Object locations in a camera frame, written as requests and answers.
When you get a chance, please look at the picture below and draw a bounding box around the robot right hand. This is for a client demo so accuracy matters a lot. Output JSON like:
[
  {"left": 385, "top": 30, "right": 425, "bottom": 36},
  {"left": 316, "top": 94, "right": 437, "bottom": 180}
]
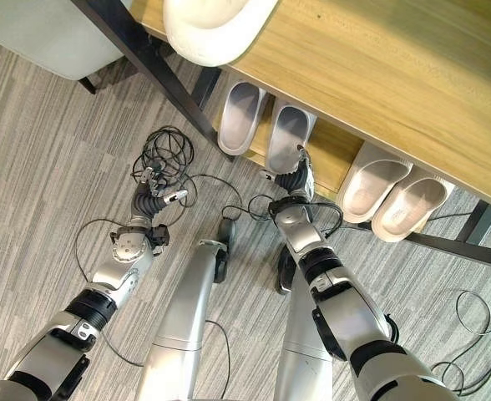
[{"left": 258, "top": 144, "right": 316, "bottom": 198}]

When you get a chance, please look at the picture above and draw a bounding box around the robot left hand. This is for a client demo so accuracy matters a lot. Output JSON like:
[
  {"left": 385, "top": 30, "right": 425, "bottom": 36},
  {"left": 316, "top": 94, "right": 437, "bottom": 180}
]
[{"left": 129, "top": 165, "right": 189, "bottom": 229}]

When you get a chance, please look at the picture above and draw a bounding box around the grey slipper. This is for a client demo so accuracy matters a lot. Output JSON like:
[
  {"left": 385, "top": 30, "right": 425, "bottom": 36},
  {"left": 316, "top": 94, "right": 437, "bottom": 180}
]
[
  {"left": 266, "top": 104, "right": 318, "bottom": 175},
  {"left": 216, "top": 80, "right": 269, "bottom": 157}
]

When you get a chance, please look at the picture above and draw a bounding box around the beige slipper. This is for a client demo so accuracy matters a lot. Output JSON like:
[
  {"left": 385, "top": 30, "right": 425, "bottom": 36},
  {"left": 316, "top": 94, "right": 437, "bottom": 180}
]
[
  {"left": 371, "top": 168, "right": 456, "bottom": 244},
  {"left": 340, "top": 141, "right": 414, "bottom": 224}
]

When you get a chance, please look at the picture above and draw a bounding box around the robot left dark foot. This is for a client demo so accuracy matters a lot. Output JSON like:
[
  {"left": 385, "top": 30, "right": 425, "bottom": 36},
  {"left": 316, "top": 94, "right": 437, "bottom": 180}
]
[{"left": 214, "top": 218, "right": 238, "bottom": 283}]

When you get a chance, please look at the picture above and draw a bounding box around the robot dark foot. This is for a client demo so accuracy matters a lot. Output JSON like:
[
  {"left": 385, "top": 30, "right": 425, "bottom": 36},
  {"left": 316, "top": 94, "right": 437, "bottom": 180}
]
[
  {"left": 214, "top": 218, "right": 238, "bottom": 283},
  {"left": 275, "top": 249, "right": 301, "bottom": 296}
]

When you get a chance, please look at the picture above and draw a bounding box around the robot right dark foot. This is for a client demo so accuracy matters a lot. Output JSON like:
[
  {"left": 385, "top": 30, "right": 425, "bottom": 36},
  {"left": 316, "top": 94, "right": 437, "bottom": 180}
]
[{"left": 275, "top": 249, "right": 301, "bottom": 296}]

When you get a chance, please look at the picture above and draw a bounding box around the robot left silver leg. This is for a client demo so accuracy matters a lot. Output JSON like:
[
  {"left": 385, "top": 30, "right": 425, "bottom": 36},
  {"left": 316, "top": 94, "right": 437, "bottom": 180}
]
[{"left": 135, "top": 239, "right": 230, "bottom": 401}]

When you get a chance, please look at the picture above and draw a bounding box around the robot silver leg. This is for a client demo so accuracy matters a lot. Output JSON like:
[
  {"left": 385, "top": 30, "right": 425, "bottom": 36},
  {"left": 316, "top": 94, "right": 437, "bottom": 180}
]
[
  {"left": 135, "top": 239, "right": 230, "bottom": 401},
  {"left": 272, "top": 266, "right": 335, "bottom": 401}
]

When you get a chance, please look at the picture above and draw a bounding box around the white slipper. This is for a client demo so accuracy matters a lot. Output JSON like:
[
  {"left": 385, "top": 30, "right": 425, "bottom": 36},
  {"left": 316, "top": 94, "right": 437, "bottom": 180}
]
[{"left": 162, "top": 0, "right": 281, "bottom": 69}]

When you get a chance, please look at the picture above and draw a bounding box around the robot right silver leg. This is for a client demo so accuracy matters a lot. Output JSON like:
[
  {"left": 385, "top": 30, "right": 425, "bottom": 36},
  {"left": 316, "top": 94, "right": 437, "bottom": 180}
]
[{"left": 272, "top": 266, "right": 335, "bottom": 401}]

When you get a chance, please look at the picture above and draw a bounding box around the light grey chair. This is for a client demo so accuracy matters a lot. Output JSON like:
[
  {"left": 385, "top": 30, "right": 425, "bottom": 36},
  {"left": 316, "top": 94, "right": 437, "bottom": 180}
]
[{"left": 0, "top": 0, "right": 134, "bottom": 95}]

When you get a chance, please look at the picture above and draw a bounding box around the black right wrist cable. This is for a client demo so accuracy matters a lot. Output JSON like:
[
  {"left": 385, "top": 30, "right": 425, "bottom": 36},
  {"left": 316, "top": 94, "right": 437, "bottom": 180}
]
[{"left": 248, "top": 193, "right": 345, "bottom": 241}]

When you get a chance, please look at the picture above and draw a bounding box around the black coiled floor cable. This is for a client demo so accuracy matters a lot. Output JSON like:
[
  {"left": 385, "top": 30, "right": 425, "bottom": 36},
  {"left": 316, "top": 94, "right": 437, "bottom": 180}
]
[{"left": 74, "top": 128, "right": 247, "bottom": 368}]

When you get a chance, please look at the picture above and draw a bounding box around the wooden shoe rack black frame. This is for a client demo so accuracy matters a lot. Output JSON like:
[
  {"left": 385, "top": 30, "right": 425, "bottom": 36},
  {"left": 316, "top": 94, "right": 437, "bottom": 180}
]
[{"left": 71, "top": 0, "right": 491, "bottom": 272}]

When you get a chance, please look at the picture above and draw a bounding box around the thin black floor cable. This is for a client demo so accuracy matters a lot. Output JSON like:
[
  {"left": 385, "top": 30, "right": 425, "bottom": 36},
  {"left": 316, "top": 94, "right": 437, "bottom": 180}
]
[{"left": 430, "top": 289, "right": 491, "bottom": 396}]

